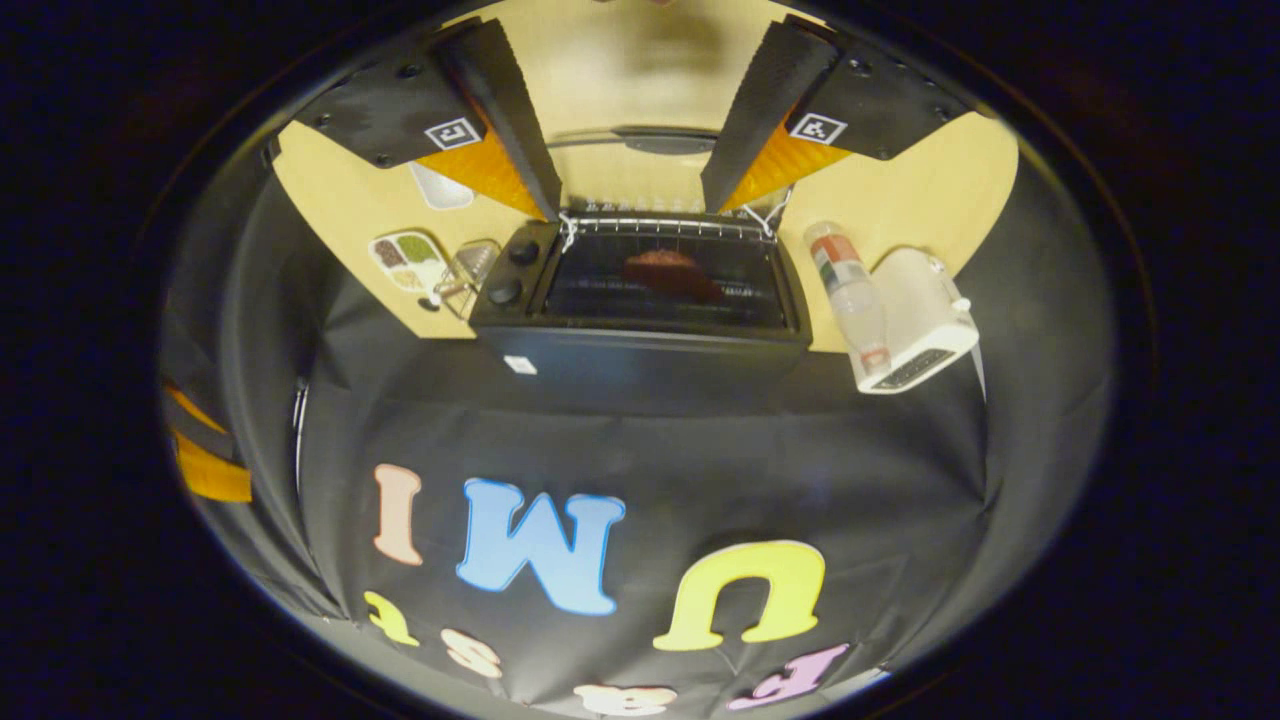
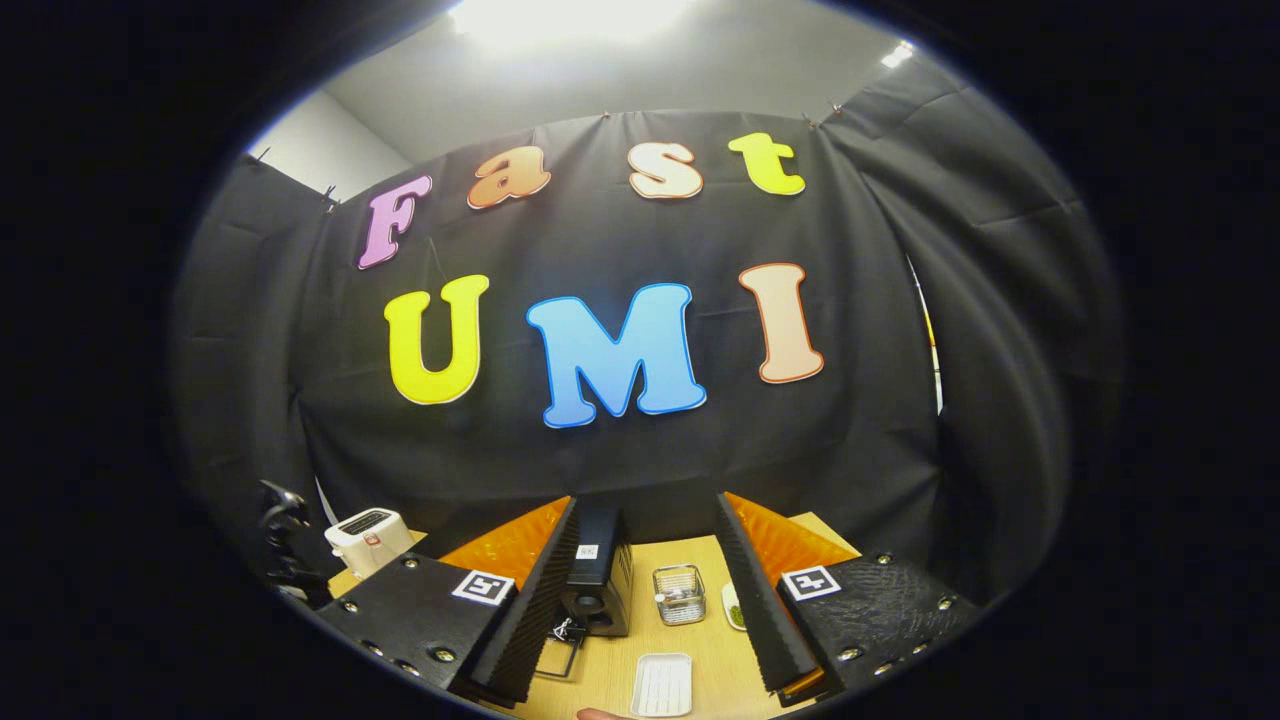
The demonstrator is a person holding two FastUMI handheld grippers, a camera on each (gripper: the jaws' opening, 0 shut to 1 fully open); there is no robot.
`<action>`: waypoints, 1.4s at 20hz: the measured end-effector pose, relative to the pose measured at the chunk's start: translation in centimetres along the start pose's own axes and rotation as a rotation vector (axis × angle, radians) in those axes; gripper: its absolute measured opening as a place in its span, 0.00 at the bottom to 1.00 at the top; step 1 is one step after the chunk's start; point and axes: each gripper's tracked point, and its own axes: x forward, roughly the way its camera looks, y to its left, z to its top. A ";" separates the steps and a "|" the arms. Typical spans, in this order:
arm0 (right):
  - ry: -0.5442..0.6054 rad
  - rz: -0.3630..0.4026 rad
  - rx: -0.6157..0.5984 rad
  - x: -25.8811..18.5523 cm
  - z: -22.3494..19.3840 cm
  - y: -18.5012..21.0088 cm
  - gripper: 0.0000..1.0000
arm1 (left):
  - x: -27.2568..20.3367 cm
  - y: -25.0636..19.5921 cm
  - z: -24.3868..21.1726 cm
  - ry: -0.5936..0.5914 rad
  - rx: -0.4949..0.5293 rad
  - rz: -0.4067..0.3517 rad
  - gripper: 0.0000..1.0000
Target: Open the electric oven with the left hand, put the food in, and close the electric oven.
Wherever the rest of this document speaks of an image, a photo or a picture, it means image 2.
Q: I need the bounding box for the metal wire basket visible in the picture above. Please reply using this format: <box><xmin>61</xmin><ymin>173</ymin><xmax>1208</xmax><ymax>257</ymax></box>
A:
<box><xmin>652</xmin><ymin>565</ymin><xmax>707</xmax><ymax>627</ymax></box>

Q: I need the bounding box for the large ceiling light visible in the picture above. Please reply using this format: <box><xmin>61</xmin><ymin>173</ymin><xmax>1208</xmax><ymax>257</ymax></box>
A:
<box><xmin>450</xmin><ymin>0</ymin><xmax>701</xmax><ymax>49</ymax></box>

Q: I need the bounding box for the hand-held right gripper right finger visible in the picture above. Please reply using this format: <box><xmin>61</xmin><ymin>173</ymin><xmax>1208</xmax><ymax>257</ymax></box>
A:
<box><xmin>715</xmin><ymin>492</ymin><xmax>986</xmax><ymax>706</ymax></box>

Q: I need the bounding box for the white toaster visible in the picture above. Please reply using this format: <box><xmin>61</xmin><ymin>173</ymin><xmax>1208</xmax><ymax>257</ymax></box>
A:
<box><xmin>325</xmin><ymin>508</ymin><xmax>414</xmax><ymax>579</ymax></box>

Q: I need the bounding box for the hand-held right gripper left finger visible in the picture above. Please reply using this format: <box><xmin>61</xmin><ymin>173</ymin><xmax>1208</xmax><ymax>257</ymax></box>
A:
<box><xmin>320</xmin><ymin>497</ymin><xmax>581</xmax><ymax>706</ymax></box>

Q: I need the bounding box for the white rectangular plate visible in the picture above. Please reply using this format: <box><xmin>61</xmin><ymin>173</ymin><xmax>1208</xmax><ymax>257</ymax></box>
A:
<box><xmin>631</xmin><ymin>653</ymin><xmax>694</xmax><ymax>718</ymax></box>

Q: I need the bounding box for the black electric oven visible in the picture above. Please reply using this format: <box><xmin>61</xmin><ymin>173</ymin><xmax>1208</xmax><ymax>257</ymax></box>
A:
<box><xmin>535</xmin><ymin>503</ymin><xmax>634</xmax><ymax>681</ymax></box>

